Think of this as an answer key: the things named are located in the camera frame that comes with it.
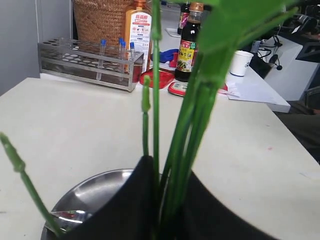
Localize round stainless steel plate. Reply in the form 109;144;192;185
51;168;133;233

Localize woven wicker basket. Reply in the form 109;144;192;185
72;0;132;47

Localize white paper sheets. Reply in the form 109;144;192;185
218;67;291;113

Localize artificial red flower green stems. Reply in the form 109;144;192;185
0;0;295;240

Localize white paper cup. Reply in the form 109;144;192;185
229;50;254;77

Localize blue capped test tube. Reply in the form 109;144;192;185
127;42;136;85
96;39;107;81
118;37;126;74

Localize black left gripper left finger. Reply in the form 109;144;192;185
60;156;155;240

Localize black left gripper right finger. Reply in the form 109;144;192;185
176;173;274;240

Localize dark soy sauce bottle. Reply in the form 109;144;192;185
174;2;204;83

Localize metal test tube rack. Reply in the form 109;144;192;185
37;37;144;92

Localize blue rubber glove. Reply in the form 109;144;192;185
159;48;179;63

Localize red plastic container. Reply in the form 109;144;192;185
139;68;175;89

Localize orange liquid bottle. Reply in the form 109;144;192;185
124;0;152;72

